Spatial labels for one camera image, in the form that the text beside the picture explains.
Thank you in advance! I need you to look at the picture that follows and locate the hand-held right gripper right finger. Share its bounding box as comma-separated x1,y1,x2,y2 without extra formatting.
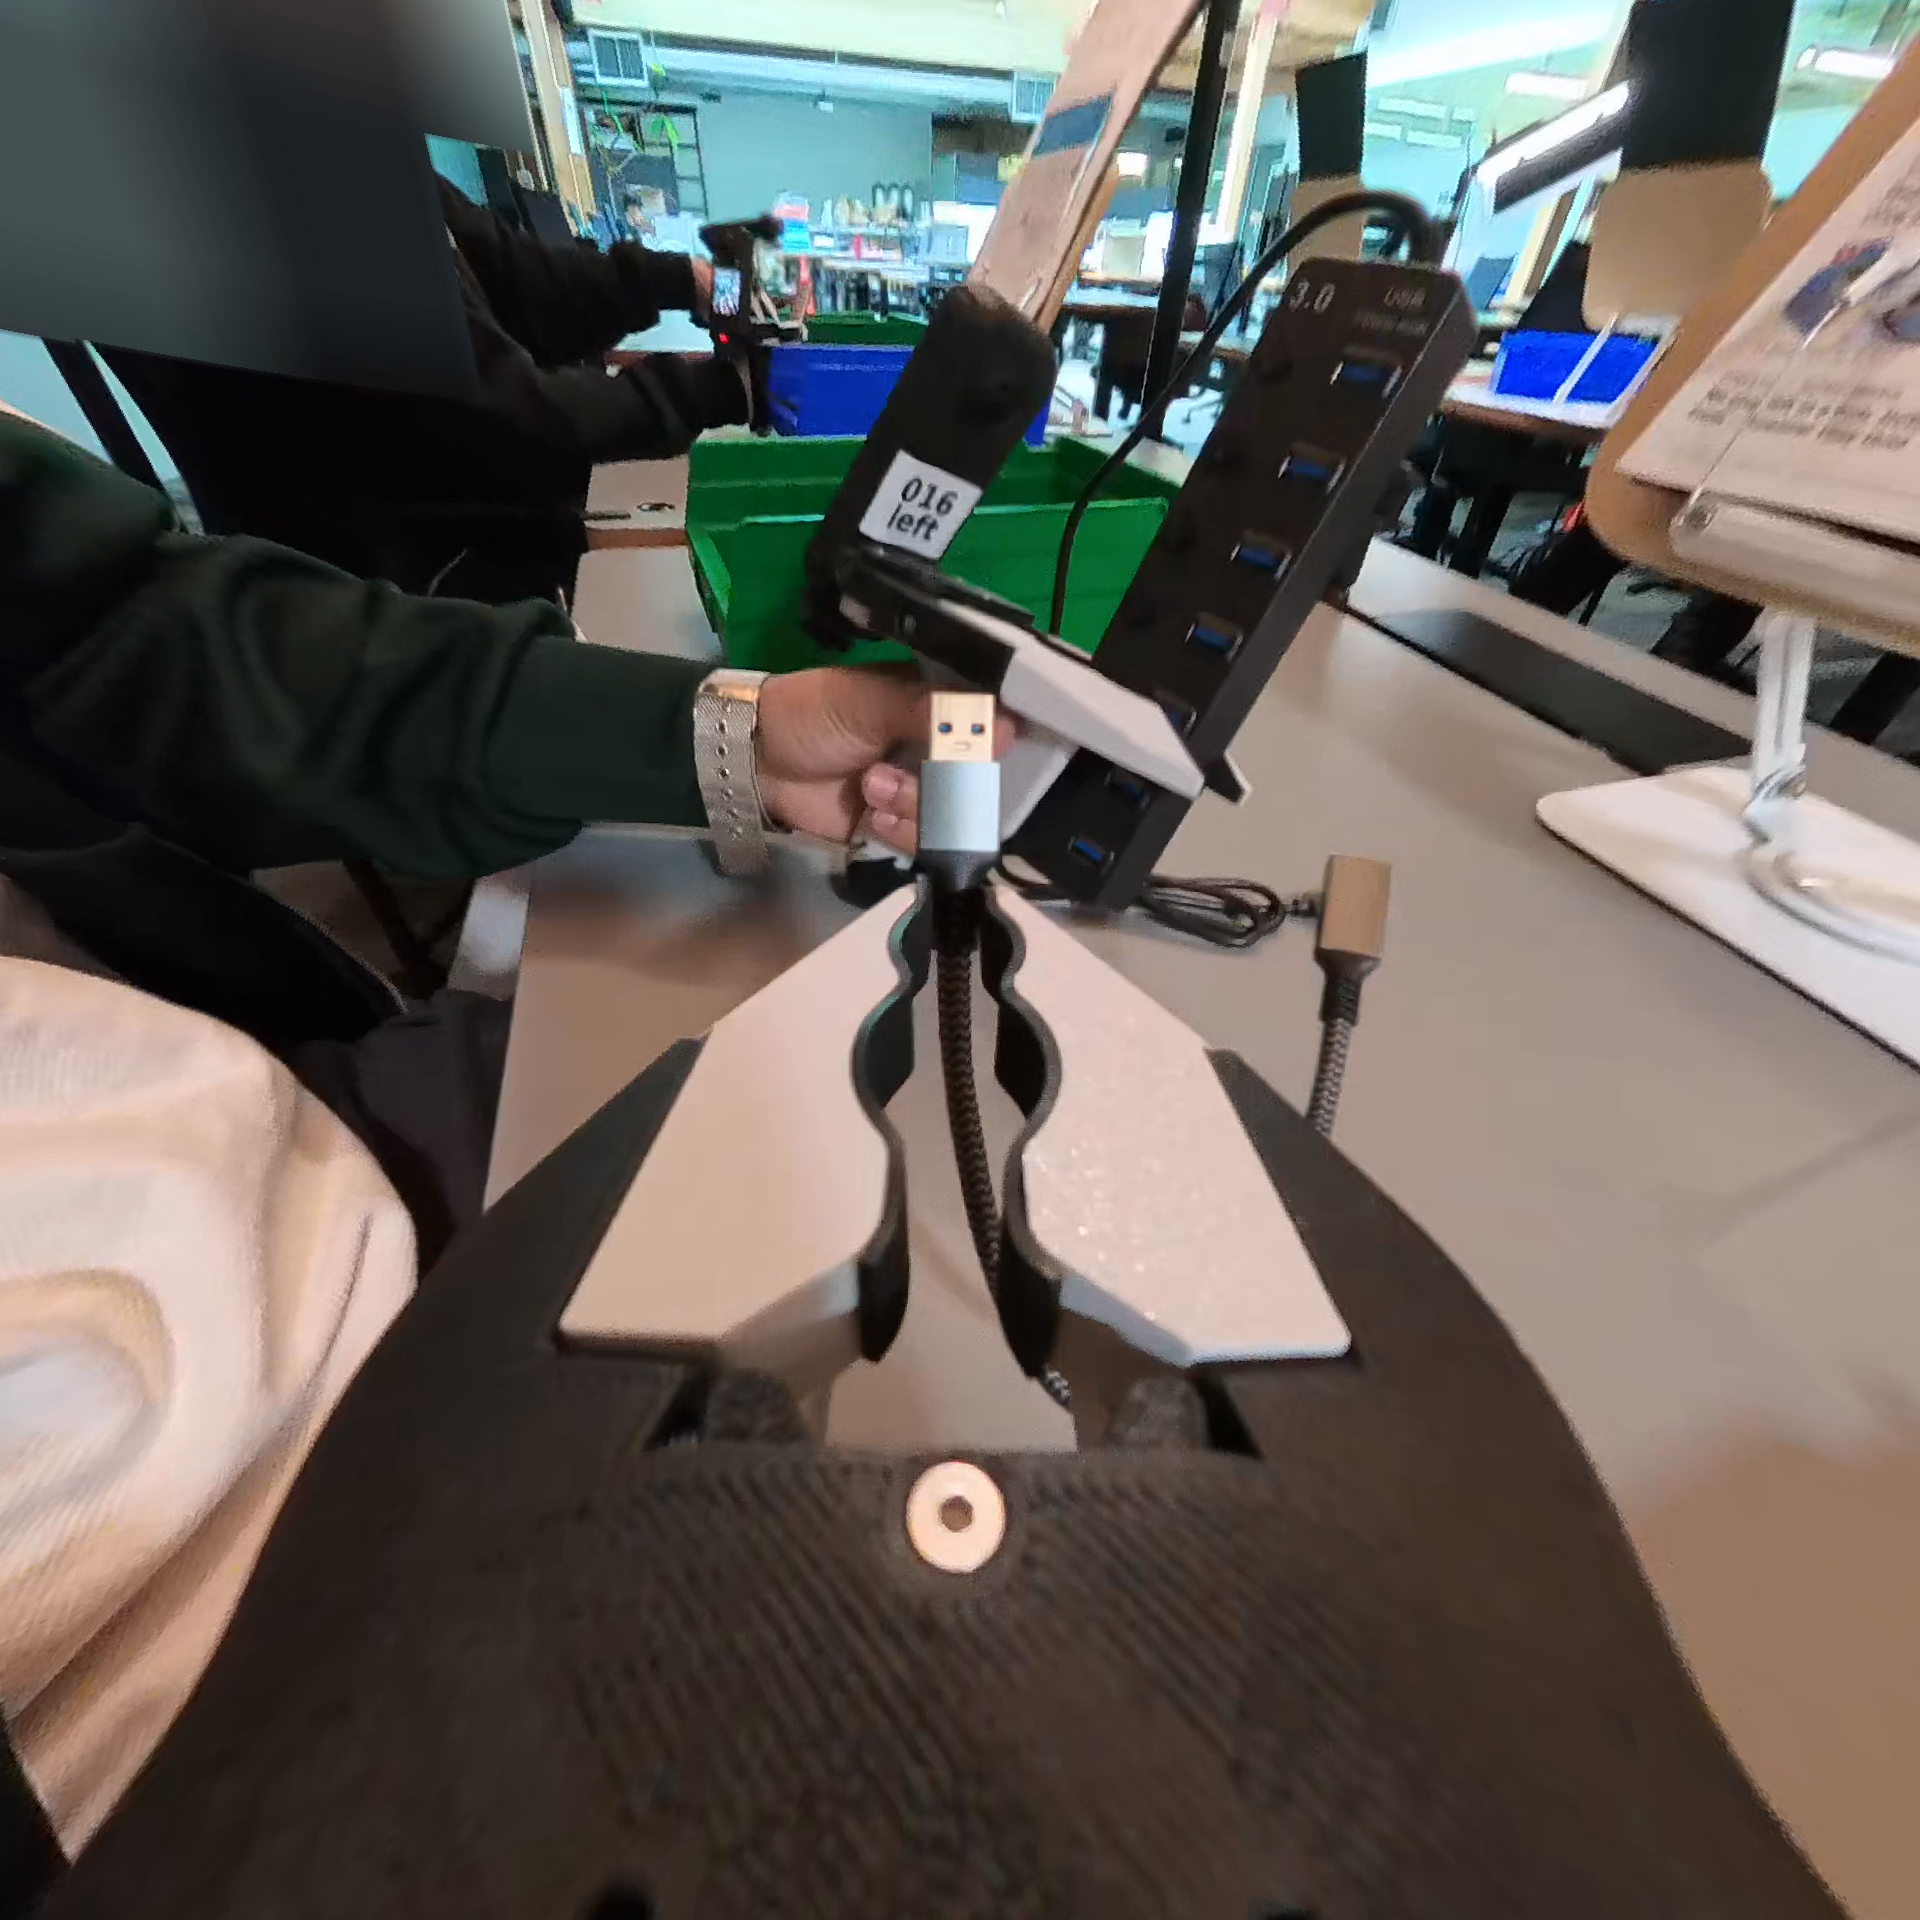
979,885,1355,1382

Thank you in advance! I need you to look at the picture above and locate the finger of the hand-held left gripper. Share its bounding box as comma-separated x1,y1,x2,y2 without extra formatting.
996,626,1251,808

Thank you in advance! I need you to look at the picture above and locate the blue plastic bin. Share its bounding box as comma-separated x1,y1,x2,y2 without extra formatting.
1489,328,1665,409
761,344,1052,448

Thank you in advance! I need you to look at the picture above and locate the grey desk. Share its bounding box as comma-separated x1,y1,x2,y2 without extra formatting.
450,450,1920,1920

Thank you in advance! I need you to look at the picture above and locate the braided grey USB cable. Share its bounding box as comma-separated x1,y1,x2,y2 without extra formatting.
908,691,1394,1412

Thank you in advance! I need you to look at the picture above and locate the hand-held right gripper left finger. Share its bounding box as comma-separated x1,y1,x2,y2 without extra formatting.
556,885,929,1374

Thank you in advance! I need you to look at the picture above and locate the printed instruction sheet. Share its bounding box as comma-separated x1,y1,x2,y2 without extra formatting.
1616,120,1920,548

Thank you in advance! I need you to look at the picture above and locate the cardboard-backed instruction sheet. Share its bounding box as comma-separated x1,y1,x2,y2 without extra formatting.
964,0,1210,330

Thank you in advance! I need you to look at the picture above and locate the person's left hand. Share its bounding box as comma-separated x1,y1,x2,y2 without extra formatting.
756,667,936,858

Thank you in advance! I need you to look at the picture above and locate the black rectangular desk plate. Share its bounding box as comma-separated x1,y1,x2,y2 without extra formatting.
1366,603,1754,778

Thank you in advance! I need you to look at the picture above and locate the black multi-port USB hub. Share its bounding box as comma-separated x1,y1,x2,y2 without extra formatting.
1009,192,1484,950

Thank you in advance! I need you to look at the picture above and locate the silver mesh wristwatch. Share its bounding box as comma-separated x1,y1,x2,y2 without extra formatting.
691,667,777,880

